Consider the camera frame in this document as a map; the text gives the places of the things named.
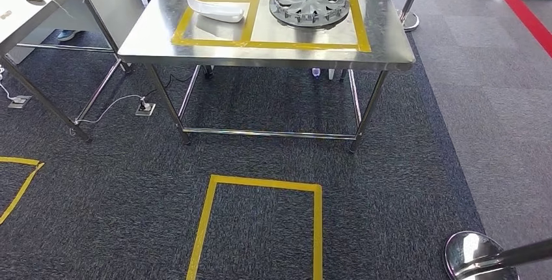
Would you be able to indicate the floor power socket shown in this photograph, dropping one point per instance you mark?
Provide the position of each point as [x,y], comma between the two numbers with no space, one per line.
[145,109]
[19,102]

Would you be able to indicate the grey wheel hubcap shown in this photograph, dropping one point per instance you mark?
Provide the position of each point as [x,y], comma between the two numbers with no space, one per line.
[308,4]

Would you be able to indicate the white plastic shell part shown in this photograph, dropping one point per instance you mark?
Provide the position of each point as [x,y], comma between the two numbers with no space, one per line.
[215,10]

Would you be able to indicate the clear plastic bottle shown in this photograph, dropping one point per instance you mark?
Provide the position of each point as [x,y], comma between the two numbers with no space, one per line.
[316,72]

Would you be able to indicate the steel workbench table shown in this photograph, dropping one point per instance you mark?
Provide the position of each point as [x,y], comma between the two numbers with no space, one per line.
[388,32]

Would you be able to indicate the red barrier belt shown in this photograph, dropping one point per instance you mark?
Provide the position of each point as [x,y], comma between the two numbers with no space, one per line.
[521,8]

